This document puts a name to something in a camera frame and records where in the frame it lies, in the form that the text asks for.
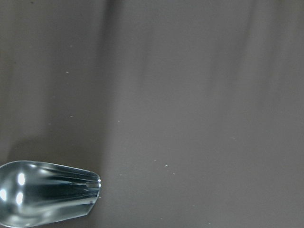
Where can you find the steel ice scoop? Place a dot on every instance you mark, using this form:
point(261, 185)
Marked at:
point(34, 193)

